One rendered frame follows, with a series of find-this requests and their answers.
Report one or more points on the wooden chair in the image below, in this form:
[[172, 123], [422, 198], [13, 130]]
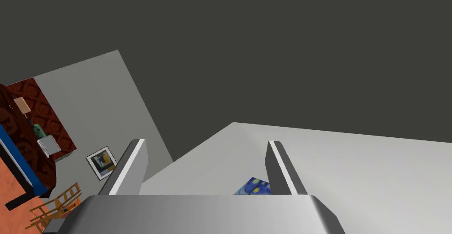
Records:
[[55, 206]]

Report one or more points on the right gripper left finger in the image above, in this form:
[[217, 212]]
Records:
[[129, 168]]

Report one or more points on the blue and yellow wall picture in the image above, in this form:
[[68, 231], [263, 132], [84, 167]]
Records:
[[255, 187]]

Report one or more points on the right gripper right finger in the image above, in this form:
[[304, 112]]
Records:
[[280, 172]]

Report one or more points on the white framed wall picture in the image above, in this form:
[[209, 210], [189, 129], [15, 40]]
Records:
[[101, 162]]

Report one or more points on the bed with dark red cover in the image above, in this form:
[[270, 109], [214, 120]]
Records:
[[29, 139]]

